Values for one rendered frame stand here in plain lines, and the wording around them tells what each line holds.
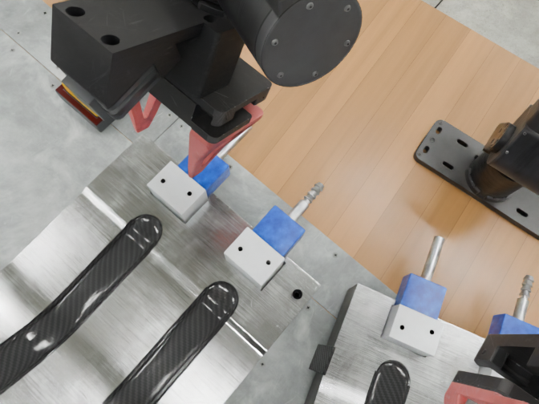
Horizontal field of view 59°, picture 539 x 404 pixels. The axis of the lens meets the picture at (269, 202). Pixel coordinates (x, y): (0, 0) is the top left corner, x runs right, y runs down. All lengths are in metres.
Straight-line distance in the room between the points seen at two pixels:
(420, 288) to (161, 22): 0.39
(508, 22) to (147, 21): 1.78
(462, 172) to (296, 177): 0.22
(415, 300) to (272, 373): 0.18
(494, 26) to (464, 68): 1.20
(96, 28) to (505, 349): 0.24
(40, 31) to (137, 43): 0.53
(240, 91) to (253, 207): 0.29
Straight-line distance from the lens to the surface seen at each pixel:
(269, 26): 0.23
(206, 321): 0.50
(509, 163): 0.56
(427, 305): 0.55
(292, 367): 0.58
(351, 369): 0.54
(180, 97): 0.33
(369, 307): 0.54
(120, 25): 0.27
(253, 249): 0.47
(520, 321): 0.59
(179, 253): 0.50
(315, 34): 0.25
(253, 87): 0.35
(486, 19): 1.96
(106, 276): 0.53
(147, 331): 0.51
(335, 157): 0.64
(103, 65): 0.26
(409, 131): 0.68
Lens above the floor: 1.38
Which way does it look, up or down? 73 degrees down
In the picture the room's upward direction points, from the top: 7 degrees clockwise
